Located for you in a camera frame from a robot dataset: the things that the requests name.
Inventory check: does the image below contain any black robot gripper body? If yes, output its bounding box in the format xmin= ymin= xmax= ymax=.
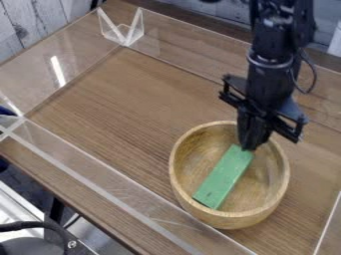
xmin=220 ymin=53 xmax=308 ymax=143

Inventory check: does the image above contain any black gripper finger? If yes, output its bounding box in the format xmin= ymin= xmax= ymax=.
xmin=252 ymin=117 xmax=273 ymax=150
xmin=237 ymin=108 xmax=257 ymax=150

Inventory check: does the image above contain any green rectangular block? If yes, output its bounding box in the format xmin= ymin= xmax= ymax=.
xmin=192 ymin=144 xmax=255 ymax=209

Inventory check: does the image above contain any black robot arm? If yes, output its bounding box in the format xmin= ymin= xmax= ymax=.
xmin=220 ymin=0 xmax=316 ymax=150

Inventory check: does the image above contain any light wooden bowl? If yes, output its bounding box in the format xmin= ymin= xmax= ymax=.
xmin=170 ymin=121 xmax=291 ymax=230

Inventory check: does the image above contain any clear acrylic tray enclosure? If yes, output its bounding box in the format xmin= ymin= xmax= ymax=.
xmin=0 ymin=2 xmax=341 ymax=255

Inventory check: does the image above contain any black metal bracket with screw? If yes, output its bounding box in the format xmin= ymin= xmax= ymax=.
xmin=45 ymin=218 xmax=99 ymax=255

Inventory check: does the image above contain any black cable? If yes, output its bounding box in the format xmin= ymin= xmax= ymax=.
xmin=0 ymin=220 xmax=73 ymax=255

